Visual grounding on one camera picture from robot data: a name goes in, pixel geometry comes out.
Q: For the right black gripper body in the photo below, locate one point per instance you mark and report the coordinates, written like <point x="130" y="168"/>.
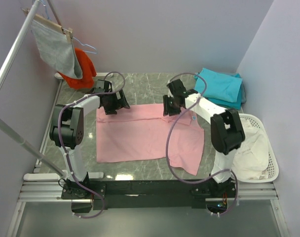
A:
<point x="173" y="97"/>

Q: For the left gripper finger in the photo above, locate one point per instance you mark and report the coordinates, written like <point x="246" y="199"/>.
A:
<point x="110" y="107"/>
<point x="121" y="100"/>

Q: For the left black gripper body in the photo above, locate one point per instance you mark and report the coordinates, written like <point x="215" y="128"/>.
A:
<point x="113" y="96"/>

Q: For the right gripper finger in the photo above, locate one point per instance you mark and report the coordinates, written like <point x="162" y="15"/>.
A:
<point x="175" y="109"/>
<point x="167" y="105"/>

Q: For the pink t shirt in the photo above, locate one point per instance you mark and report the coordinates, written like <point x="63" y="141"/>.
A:
<point x="140" y="133"/>

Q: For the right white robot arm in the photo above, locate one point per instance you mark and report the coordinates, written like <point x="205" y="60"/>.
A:
<point x="227" y="132"/>

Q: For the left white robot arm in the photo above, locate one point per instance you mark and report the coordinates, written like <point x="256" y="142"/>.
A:
<point x="67" y="124"/>

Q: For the folded teal t shirt stack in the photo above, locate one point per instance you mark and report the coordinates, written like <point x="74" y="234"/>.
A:
<point x="221" y="89"/>

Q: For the orange hanging garment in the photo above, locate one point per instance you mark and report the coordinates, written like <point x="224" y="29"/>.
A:
<point x="88" y="72"/>

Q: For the grey hanging cloth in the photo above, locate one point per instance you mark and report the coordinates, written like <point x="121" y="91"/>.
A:
<point x="62" y="58"/>

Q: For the wooden clip hanger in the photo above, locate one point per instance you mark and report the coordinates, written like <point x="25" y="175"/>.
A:
<point x="46" y="31"/>

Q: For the black base beam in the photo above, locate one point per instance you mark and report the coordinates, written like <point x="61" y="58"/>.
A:
<point x="146" y="194"/>

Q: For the white garment in basket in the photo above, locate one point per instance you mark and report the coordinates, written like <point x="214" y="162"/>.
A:
<point x="252" y="158"/>

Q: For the metal clothes rack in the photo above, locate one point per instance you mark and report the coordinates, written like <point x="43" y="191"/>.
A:
<point x="5" y="128"/>

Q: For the white laundry basket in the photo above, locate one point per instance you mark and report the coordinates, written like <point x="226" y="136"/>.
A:
<point x="273" y="169"/>

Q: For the blue wire hanger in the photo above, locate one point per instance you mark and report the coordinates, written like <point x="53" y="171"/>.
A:
<point x="50" y="4"/>

